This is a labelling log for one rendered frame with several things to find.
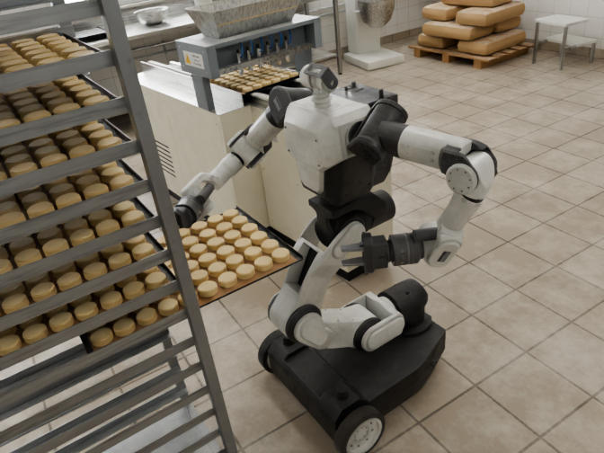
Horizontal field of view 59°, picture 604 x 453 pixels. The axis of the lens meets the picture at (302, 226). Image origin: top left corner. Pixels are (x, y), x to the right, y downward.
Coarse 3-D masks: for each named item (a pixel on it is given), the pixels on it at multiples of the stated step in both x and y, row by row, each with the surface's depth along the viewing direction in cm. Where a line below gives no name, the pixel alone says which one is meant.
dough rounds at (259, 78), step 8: (232, 72) 311; (248, 72) 307; (256, 72) 311; (264, 72) 303; (272, 72) 301; (280, 72) 301; (288, 72) 297; (296, 72) 296; (216, 80) 299; (224, 80) 297; (232, 80) 297; (240, 80) 294; (248, 80) 292; (256, 80) 290; (264, 80) 289; (272, 80) 288; (280, 80) 292; (232, 88) 287; (240, 88) 282; (248, 88) 279; (256, 88) 281
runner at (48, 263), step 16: (144, 224) 117; (160, 224) 119; (96, 240) 112; (112, 240) 114; (48, 256) 108; (64, 256) 110; (80, 256) 112; (16, 272) 106; (32, 272) 107; (0, 288) 105
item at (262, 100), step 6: (156, 66) 360; (162, 66) 353; (168, 66) 351; (180, 72) 335; (186, 72) 331; (246, 96) 283; (252, 96) 279; (258, 96) 274; (264, 96) 271; (252, 102) 281; (258, 102) 276; (264, 102) 271; (264, 108) 274
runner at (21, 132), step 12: (84, 108) 101; (96, 108) 102; (108, 108) 104; (120, 108) 105; (36, 120) 97; (48, 120) 98; (60, 120) 100; (72, 120) 101; (84, 120) 102; (0, 132) 95; (12, 132) 96; (24, 132) 97; (36, 132) 98; (48, 132) 99; (0, 144) 95
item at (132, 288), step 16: (144, 272) 133; (160, 272) 132; (112, 288) 130; (128, 288) 128; (144, 288) 129; (80, 304) 126; (96, 304) 127; (112, 304) 124; (32, 320) 121; (48, 320) 124; (64, 320) 120; (80, 320) 122; (0, 336) 118; (16, 336) 117; (32, 336) 116; (0, 352) 114
